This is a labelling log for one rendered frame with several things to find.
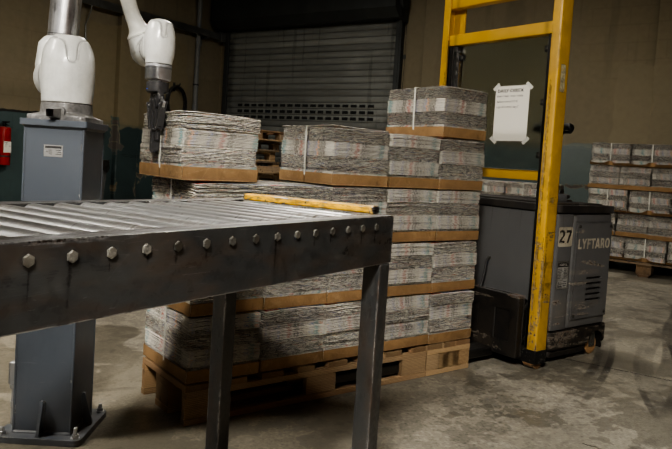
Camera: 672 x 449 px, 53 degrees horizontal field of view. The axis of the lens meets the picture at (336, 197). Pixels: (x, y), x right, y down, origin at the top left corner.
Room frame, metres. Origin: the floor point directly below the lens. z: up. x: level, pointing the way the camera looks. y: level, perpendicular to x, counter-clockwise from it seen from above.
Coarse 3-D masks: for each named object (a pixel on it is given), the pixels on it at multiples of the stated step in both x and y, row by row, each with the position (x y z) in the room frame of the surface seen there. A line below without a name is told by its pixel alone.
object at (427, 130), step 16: (400, 128) 3.15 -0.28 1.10; (416, 128) 3.07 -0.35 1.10; (432, 128) 2.99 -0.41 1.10; (448, 128) 2.96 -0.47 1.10; (448, 240) 2.99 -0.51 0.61; (432, 288) 2.94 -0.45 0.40; (448, 288) 3.00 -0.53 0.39; (464, 288) 3.07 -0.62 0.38; (432, 336) 2.95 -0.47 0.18; (448, 336) 3.02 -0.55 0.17; (464, 336) 3.09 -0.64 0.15
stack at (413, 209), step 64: (192, 192) 2.23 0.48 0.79; (256, 192) 2.36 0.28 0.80; (320, 192) 2.54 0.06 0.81; (384, 192) 2.75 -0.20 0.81; (192, 320) 2.24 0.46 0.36; (256, 320) 2.39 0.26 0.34; (320, 320) 2.57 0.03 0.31; (192, 384) 2.25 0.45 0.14; (256, 384) 2.39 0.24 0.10; (320, 384) 2.58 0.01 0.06; (384, 384) 2.78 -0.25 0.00
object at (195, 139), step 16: (176, 112) 2.26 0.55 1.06; (192, 112) 2.21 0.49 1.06; (176, 128) 2.24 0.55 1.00; (192, 128) 2.22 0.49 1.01; (208, 128) 2.24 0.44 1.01; (224, 128) 2.28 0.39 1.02; (240, 128) 2.32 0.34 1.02; (256, 128) 2.35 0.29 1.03; (176, 144) 2.24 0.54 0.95; (192, 144) 2.25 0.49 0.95; (208, 144) 2.25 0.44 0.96; (224, 144) 2.29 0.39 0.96; (240, 144) 2.32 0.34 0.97; (256, 144) 2.36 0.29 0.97; (176, 160) 2.23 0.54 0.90; (192, 160) 2.22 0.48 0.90; (208, 160) 2.25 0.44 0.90; (224, 160) 2.29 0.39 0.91; (240, 160) 2.33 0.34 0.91
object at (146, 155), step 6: (144, 114) 2.48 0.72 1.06; (144, 126) 2.48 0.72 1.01; (144, 132) 2.47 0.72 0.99; (144, 138) 2.48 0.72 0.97; (144, 144) 2.45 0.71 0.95; (144, 150) 2.45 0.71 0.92; (144, 156) 2.45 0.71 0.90; (150, 156) 2.40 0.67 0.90; (156, 156) 2.36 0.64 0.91; (150, 162) 2.41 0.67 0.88; (156, 162) 2.37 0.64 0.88; (144, 174) 2.48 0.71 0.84
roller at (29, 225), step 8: (0, 216) 1.12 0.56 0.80; (0, 224) 1.08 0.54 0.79; (8, 224) 1.07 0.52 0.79; (16, 224) 1.07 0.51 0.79; (24, 224) 1.06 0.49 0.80; (32, 224) 1.05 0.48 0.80; (40, 224) 1.05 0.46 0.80; (48, 224) 1.05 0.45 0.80; (48, 232) 1.02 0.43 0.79; (56, 232) 1.01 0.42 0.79; (64, 232) 1.00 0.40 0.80; (72, 232) 0.99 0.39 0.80; (80, 232) 0.99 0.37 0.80
